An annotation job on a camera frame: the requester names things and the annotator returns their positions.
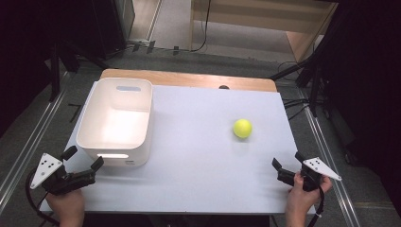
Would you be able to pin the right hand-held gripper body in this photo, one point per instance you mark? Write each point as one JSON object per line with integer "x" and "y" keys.
{"x": 307, "y": 175}

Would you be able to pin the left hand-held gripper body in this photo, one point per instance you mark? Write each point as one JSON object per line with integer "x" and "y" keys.
{"x": 60, "y": 179}

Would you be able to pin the white plastic storage bin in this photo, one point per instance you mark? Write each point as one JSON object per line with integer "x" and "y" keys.
{"x": 118, "y": 126}

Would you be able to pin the yellow tennis ball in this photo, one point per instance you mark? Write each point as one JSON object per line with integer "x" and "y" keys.
{"x": 242, "y": 128}

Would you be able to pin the person's right hand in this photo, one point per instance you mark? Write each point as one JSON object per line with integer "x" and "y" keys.
{"x": 304, "y": 197}

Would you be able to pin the person's left hand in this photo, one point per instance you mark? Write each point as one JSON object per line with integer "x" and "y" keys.
{"x": 67, "y": 206}

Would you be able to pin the white table mat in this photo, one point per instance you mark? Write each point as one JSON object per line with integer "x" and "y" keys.
{"x": 201, "y": 151}

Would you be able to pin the black metal stand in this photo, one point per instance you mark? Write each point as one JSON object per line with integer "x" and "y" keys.
{"x": 56, "y": 63}

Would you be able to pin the wooden partition frame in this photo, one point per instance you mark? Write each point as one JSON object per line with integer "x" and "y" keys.
{"x": 261, "y": 28}

